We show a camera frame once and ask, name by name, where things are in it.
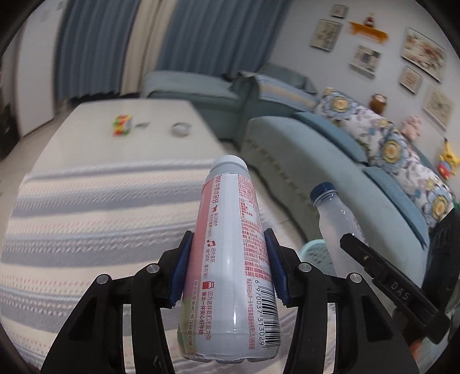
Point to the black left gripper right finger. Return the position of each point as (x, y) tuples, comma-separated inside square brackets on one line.
[(367, 340)]

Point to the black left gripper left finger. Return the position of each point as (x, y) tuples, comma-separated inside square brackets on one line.
[(91, 339)]

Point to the clear blue cap bottle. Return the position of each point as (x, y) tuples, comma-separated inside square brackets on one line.
[(335, 220)]

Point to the white pink milk bottle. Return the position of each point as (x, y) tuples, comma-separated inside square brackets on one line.
[(229, 312)]

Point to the right hand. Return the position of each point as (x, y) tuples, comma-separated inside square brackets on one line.
[(415, 348)]

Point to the light blue laundry basket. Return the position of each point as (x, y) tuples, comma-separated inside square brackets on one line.
[(315, 252)]

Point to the striped knit table cloth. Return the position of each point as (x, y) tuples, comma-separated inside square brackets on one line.
[(67, 227)]

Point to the yellow pikachu plush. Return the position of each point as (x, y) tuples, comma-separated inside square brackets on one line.
[(448, 161)]

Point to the floral long pillow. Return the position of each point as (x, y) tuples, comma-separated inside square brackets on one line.
[(388, 149)]

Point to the pink pig plush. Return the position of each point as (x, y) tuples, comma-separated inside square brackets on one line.
[(410, 128)]

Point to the butterfly framed picture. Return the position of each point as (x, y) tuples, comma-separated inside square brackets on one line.
[(439, 107)]

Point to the blue fabric sofa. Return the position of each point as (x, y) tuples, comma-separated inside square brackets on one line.
[(271, 119)]

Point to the brown monkey plush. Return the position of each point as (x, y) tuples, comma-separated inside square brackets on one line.
[(378, 103)]

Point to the colourful rubik cube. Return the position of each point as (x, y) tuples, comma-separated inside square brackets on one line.
[(122, 125)]

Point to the small framed picture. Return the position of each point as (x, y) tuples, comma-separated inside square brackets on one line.
[(410, 80)]

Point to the white tape roll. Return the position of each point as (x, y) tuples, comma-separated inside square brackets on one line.
[(181, 129)]

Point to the large framed picture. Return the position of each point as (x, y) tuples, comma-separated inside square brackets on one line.
[(424, 53)]

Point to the newspaper framed picture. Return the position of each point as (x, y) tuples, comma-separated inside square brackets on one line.
[(365, 61)]

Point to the white refrigerator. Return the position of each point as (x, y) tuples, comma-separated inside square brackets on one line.
[(35, 66)]

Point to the tall framed picture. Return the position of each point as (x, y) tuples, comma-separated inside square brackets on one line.
[(325, 35)]

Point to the blue window curtain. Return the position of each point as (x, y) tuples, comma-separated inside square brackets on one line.
[(107, 47)]

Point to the orange wall shelf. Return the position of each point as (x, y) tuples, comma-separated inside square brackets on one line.
[(372, 32)]

